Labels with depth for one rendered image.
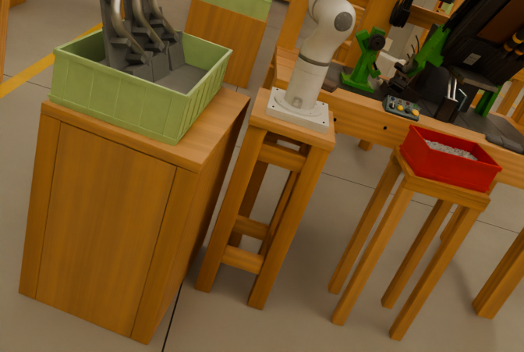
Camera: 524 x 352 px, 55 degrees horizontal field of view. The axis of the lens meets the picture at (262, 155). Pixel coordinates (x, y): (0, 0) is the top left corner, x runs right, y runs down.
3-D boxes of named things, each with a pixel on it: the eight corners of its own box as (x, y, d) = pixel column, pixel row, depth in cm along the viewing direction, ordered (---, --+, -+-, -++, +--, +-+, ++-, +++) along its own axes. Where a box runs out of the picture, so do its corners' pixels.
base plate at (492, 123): (539, 156, 233) (541, 152, 232) (318, 85, 221) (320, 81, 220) (503, 121, 270) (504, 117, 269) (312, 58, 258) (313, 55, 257)
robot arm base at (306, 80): (316, 122, 180) (334, 75, 172) (268, 103, 182) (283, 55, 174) (325, 106, 197) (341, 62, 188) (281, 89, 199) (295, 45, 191)
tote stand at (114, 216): (147, 346, 182) (201, 164, 147) (17, 293, 184) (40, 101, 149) (203, 243, 243) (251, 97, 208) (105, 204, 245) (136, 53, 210)
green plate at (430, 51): (431, 78, 226) (463, 39, 218) (417, 68, 225) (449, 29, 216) (424, 70, 237) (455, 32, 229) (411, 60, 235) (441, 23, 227)
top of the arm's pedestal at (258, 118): (331, 152, 179) (335, 143, 177) (247, 124, 178) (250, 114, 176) (329, 119, 208) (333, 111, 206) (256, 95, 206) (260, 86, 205)
